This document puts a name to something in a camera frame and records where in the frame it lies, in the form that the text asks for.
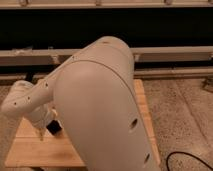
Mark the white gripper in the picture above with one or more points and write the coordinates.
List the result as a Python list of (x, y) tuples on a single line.
[(40, 118)]

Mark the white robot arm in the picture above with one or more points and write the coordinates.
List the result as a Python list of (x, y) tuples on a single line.
[(93, 94)]

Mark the wooden table board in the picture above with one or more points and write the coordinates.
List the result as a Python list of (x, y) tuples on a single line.
[(28, 151)]

